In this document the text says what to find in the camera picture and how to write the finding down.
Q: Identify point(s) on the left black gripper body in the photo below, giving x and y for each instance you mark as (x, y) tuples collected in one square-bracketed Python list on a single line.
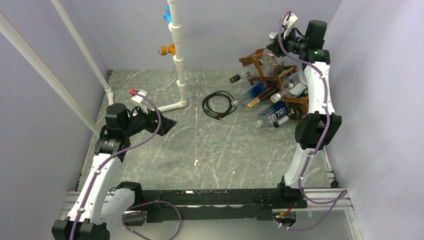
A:
[(142, 121)]

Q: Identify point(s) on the clear bottle green label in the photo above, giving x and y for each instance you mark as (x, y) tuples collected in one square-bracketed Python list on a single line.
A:
[(272, 64)]

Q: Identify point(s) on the blue pipe-mounted fitting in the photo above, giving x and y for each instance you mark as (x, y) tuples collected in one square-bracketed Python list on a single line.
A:
[(167, 15)]

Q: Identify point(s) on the rear blue square bottle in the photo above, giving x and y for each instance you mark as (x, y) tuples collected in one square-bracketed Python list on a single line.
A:
[(248, 94)]

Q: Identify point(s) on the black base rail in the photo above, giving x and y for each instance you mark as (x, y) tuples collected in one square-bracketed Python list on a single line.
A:
[(278, 204)]

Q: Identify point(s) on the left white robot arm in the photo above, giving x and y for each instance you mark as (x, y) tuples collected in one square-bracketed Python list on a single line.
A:
[(99, 185)]

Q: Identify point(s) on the green wine bottle silver foil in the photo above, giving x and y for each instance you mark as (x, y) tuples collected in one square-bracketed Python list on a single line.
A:
[(293, 113)]

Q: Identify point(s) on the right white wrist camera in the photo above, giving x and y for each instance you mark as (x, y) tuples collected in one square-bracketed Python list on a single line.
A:
[(289, 22)]

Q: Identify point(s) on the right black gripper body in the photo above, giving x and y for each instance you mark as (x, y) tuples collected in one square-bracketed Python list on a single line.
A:
[(294, 44)]

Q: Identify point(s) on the orange pipe-mounted fitting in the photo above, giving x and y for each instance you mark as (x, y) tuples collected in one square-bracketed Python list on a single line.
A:
[(166, 50)]

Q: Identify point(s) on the brown wooden wine rack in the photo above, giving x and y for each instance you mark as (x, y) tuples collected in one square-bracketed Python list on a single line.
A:
[(255, 58)]

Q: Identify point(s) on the front blue Blue Dash bottle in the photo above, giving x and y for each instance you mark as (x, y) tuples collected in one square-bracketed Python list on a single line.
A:
[(268, 116)]

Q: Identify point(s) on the brown bottle gold foil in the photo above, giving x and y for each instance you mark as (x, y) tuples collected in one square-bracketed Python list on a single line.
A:
[(264, 95)]

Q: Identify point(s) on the white PVC pipe frame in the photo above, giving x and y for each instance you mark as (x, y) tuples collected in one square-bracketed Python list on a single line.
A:
[(11, 33)]

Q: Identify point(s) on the clear bottle white cap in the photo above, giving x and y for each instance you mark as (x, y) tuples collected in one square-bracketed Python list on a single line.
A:
[(292, 87)]

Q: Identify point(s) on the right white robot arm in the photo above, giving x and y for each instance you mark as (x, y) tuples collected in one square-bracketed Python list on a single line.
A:
[(320, 124)]

